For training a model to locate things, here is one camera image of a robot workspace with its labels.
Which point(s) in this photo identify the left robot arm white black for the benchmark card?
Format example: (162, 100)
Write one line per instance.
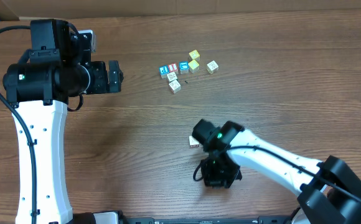
(38, 87)

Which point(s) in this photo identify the wood block red side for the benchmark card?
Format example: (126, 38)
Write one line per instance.
(175, 86)

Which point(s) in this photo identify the cardboard box edge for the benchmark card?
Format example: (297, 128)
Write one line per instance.
(11, 10)

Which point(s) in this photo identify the natural wood picture block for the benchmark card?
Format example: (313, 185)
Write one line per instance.
(171, 77)

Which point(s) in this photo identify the yellow block upper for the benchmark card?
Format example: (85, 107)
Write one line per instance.
(194, 55)

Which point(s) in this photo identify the natural wood block right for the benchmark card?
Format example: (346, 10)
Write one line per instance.
(212, 67)

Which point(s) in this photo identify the yellow block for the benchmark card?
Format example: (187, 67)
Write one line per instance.
(193, 66)
(194, 55)

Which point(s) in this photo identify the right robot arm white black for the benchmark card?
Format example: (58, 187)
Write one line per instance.
(327, 191)

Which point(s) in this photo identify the yellow block lower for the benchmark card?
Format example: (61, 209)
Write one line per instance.
(193, 66)

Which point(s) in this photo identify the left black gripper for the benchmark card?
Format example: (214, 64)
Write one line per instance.
(114, 76)

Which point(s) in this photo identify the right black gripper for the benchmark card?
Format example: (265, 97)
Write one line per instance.
(216, 182)

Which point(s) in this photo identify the blue letter P block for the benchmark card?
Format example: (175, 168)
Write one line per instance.
(163, 71)

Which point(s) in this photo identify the red letter I block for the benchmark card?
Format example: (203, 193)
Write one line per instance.
(173, 68)

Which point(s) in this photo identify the natural block letter B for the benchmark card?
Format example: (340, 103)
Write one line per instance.
(193, 142)

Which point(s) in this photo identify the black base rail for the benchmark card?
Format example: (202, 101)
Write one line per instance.
(257, 220)

